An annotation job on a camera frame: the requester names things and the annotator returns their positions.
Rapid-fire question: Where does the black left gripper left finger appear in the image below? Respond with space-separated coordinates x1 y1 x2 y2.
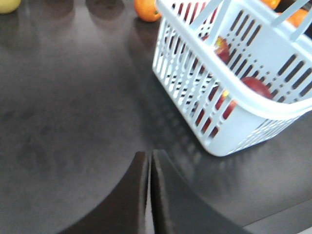
61 152 149 234

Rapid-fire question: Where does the dark red apple front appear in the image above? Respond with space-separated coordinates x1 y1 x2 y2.
241 77 272 99

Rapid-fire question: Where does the small orange lower left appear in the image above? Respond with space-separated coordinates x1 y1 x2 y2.
286 9 309 28

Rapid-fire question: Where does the small orange centre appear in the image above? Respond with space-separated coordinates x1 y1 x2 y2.
134 0 161 22

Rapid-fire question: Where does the dark red apple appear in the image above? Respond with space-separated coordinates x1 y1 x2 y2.
214 36 230 64
241 77 272 99

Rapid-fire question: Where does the yellow apple front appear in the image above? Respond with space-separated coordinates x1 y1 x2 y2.
0 0 21 14

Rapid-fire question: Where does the light blue plastic basket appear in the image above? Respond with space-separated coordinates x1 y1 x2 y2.
153 0 312 156

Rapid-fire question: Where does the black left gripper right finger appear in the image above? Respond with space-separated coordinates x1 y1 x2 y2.
151 150 248 234

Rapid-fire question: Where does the small orange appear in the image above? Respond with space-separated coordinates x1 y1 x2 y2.
134 0 161 22
286 9 309 28

